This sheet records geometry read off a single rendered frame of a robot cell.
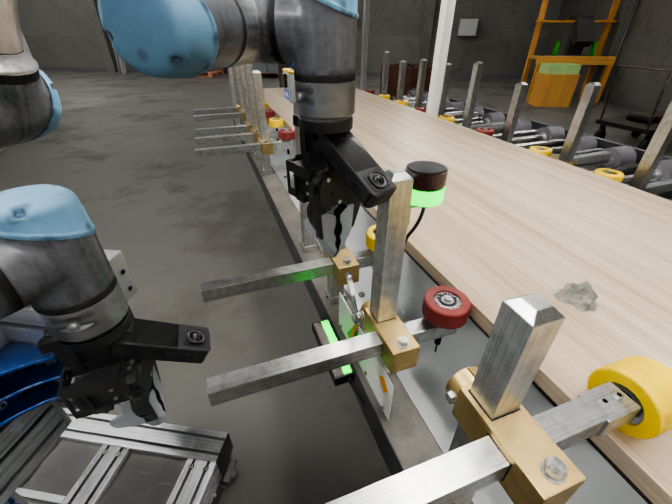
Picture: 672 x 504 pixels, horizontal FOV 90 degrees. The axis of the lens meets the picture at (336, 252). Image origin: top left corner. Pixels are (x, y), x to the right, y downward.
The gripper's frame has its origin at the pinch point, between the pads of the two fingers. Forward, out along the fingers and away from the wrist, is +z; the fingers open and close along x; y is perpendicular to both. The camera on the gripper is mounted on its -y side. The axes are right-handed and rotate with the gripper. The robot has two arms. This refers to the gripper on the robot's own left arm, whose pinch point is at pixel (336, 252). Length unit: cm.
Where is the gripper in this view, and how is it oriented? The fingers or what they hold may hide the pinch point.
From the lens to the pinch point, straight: 53.6
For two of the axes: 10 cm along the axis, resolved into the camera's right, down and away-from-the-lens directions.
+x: -7.7, 3.5, -5.4
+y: -6.4, -4.2, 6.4
